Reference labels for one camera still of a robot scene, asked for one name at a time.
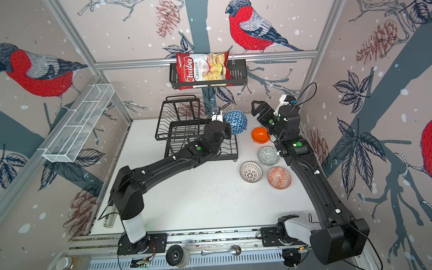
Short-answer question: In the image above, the dark wall shelf basket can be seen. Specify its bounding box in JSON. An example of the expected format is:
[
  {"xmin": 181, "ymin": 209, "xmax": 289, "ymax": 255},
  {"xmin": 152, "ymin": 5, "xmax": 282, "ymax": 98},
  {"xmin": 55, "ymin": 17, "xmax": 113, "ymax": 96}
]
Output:
[{"xmin": 169, "ymin": 60, "xmax": 247, "ymax": 90}]

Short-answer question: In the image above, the red cassava chips bag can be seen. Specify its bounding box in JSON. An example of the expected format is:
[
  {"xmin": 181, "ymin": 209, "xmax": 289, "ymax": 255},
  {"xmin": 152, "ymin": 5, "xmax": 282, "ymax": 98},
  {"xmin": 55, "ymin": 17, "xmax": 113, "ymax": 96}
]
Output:
[{"xmin": 176, "ymin": 51, "xmax": 231, "ymax": 89}]

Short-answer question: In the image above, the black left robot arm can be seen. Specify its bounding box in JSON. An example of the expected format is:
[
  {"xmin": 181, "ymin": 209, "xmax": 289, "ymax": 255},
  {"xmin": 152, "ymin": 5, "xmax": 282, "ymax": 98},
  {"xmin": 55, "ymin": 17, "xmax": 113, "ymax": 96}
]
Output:
[{"xmin": 109, "ymin": 120, "xmax": 232, "ymax": 254}]

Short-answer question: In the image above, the black wire dish rack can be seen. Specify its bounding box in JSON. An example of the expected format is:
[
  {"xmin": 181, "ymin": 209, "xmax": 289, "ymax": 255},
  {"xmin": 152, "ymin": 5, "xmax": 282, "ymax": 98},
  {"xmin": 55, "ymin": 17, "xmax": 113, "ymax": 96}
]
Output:
[{"xmin": 153, "ymin": 92, "xmax": 240, "ymax": 167}]

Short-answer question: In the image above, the metal spoon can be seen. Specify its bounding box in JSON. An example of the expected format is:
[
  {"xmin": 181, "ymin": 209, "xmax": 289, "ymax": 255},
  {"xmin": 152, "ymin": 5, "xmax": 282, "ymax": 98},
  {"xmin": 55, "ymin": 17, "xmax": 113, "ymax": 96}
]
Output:
[{"xmin": 201, "ymin": 245, "xmax": 242, "ymax": 256}]

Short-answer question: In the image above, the glass jar metal lid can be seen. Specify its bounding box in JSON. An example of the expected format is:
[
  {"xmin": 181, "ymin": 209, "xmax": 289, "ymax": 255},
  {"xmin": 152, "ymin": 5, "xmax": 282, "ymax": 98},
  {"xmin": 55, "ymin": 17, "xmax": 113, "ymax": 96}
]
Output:
[{"xmin": 55, "ymin": 256, "xmax": 91, "ymax": 270}]

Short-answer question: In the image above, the brown white patterned bowl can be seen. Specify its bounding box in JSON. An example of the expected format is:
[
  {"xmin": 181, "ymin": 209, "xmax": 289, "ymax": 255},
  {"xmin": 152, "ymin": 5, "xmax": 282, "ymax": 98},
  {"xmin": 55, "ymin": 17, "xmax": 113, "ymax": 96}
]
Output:
[{"xmin": 239, "ymin": 161, "xmax": 263, "ymax": 183}]

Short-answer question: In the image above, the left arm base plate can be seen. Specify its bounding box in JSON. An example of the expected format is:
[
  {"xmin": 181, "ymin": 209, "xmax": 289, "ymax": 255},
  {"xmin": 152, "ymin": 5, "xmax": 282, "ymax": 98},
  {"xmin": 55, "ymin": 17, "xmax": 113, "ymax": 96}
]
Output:
[{"xmin": 117, "ymin": 233, "xmax": 168, "ymax": 256}]

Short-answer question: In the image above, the orange plastic bowl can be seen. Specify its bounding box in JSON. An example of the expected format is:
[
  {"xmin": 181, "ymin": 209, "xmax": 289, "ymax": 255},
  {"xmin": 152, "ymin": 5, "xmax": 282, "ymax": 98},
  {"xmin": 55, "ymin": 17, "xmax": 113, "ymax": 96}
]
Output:
[{"xmin": 251, "ymin": 127, "xmax": 270, "ymax": 144}]

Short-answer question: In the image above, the white wire mesh basket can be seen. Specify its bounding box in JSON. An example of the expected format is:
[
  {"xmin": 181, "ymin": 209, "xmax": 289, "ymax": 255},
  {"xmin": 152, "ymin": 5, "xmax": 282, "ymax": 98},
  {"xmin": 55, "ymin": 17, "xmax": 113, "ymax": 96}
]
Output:
[{"xmin": 43, "ymin": 83, "xmax": 115, "ymax": 163}]

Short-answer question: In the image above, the blue triangle patterned bowl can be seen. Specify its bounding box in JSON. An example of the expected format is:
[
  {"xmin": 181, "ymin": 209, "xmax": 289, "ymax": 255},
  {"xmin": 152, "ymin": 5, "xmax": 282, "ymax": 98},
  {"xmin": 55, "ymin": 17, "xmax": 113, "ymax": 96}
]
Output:
[{"xmin": 223, "ymin": 110, "xmax": 248, "ymax": 135}]

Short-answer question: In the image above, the red orange patterned bowl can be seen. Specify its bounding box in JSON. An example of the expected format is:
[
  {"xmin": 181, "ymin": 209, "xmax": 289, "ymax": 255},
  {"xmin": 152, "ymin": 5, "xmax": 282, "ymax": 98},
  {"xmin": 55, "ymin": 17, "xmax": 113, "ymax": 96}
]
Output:
[{"xmin": 267, "ymin": 167, "xmax": 292, "ymax": 190}]

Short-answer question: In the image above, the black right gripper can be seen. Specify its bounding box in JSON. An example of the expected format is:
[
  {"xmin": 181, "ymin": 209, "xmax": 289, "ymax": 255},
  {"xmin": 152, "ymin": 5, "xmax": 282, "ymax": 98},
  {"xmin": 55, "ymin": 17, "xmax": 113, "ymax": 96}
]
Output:
[{"xmin": 250, "ymin": 99, "xmax": 285, "ymax": 144}]

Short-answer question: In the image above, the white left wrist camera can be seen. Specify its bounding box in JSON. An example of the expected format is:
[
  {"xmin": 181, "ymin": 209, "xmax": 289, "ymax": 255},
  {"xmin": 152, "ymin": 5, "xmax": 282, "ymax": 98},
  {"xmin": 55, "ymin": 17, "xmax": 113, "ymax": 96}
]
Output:
[{"xmin": 207, "ymin": 107, "xmax": 223, "ymax": 122}]

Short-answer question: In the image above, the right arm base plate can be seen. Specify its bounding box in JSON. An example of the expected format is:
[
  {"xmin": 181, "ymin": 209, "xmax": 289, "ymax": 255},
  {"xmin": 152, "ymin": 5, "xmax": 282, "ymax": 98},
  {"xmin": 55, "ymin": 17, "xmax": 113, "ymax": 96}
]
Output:
[{"xmin": 255, "ymin": 227, "xmax": 307, "ymax": 247}]

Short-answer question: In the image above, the green patterned bowl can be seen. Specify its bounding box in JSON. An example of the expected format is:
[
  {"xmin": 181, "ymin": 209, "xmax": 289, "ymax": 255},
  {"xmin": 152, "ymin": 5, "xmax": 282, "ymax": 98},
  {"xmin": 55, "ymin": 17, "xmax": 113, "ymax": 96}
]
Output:
[{"xmin": 257, "ymin": 146, "xmax": 280, "ymax": 167}]

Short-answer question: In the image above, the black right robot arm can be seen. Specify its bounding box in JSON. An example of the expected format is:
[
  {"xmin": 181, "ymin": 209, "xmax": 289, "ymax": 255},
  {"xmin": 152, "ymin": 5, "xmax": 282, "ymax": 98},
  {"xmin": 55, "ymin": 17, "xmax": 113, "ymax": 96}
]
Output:
[{"xmin": 251, "ymin": 101, "xmax": 370, "ymax": 265}]

